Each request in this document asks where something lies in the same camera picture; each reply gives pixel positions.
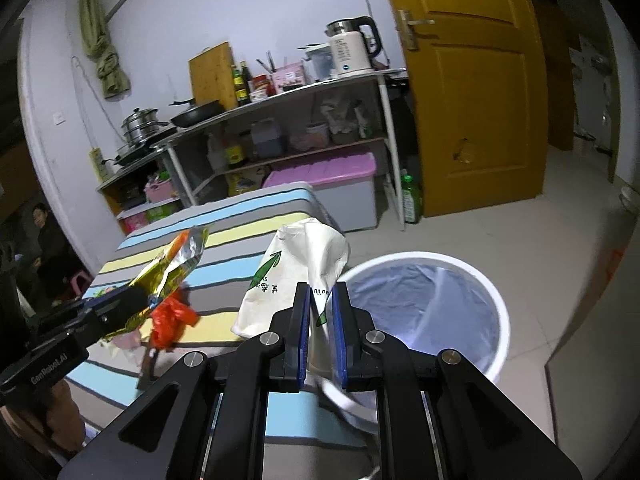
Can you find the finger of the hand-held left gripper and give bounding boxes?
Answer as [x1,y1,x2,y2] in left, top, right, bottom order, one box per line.
[82,287,136,311]
[97,287,151,343]

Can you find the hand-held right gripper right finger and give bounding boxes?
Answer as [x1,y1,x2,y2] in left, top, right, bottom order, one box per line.
[330,281,583,480]

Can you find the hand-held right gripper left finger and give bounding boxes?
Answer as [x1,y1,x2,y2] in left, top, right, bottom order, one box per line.
[57,282,313,480]

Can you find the red plastic wrapper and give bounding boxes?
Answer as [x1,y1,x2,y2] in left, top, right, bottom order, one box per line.
[149,297,199,352]

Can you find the yellow foil snack packet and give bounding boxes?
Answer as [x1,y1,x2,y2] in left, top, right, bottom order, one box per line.
[102,226,210,346]

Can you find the white paper bag green print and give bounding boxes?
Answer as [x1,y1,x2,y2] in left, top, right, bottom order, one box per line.
[231,217,352,376]

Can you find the white round trash bin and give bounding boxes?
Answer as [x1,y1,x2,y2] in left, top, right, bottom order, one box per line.
[312,251,511,433]

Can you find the person's left hand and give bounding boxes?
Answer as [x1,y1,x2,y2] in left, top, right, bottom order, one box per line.
[0,377,88,466]

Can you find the pink plastic stool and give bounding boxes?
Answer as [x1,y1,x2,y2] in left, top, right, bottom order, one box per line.
[65,270,93,298]

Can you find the dark brown wrapper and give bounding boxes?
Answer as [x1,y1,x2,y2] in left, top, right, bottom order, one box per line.
[137,345,162,391]

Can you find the clear bin liner bag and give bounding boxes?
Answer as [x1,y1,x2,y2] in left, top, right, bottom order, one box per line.
[345,262,501,361]

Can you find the pink storage box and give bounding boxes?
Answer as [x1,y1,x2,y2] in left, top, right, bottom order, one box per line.
[117,200,181,233]

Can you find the striped tablecloth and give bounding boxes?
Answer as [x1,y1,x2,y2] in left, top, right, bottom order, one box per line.
[65,182,381,448]

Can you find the low grey shelf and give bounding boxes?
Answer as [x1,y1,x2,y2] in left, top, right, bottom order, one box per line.
[97,150,181,236]

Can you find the pink plastic basket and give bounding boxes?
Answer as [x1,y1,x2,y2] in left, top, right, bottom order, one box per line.
[145,180,178,204]

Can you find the yellow power strip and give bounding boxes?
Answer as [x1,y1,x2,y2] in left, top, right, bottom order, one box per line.
[90,147,111,183]

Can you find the black induction cooker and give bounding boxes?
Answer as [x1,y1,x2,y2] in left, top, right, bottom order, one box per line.
[115,144,161,167]

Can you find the green plastic bottle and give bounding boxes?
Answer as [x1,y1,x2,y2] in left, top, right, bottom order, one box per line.
[400,170,423,225]

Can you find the purple lid storage box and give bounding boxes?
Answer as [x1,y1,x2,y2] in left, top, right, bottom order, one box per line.
[262,152,378,233]

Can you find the steel steamer pot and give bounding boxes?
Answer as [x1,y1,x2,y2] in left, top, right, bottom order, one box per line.
[122,107,168,143]

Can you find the yellow label oil bottle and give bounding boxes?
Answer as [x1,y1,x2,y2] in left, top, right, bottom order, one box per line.
[224,130,246,170]

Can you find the black frying pan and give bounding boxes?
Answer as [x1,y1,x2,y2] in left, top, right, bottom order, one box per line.
[168,99,226,128]

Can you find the white plastic bag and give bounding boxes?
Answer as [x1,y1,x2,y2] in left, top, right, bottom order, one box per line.
[320,102,371,143]

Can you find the green hanging cloth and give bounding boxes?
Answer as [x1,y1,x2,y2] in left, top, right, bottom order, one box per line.
[79,0,130,100]

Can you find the grey metal shelf rack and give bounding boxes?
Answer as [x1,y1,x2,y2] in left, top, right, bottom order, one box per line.
[152,67,408,231]

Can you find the wooden cutting board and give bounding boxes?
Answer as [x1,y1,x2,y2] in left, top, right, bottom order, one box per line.
[188,42,238,111]

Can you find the red lid jar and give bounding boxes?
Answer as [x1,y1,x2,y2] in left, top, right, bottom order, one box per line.
[250,75,273,102]

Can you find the pink utensil box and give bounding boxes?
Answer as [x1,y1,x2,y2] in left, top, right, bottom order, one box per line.
[272,61,306,92]

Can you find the yellow wooden door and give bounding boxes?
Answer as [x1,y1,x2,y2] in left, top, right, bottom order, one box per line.
[375,0,548,218]

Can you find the clear plastic container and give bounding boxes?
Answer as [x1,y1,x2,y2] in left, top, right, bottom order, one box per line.
[305,45,333,83]

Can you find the white electric kettle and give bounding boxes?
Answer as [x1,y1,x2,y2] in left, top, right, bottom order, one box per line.
[327,16,383,78]

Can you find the white cabinet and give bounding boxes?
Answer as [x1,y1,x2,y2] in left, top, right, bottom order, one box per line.
[570,0,640,186]

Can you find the brass door handle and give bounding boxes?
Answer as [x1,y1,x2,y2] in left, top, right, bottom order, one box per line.
[397,10,436,51]

